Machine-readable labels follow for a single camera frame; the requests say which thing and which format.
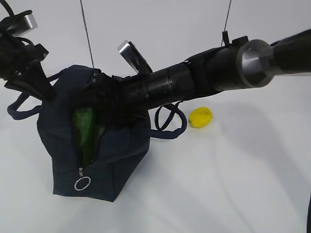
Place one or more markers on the yellow lemon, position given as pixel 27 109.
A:
pixel 200 117

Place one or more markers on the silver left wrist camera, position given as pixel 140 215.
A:
pixel 20 24

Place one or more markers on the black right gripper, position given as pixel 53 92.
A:
pixel 110 107

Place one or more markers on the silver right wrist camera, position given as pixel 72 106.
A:
pixel 133 57

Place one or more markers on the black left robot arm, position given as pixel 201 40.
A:
pixel 9 41

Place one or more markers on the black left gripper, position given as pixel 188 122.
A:
pixel 22 71

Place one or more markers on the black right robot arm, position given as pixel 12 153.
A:
pixel 240 64

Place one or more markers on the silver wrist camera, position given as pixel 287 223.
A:
pixel 133 57
pixel 20 24

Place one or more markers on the navy blue lunch bag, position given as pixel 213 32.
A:
pixel 118 151

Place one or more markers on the green cucumber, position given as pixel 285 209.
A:
pixel 86 129

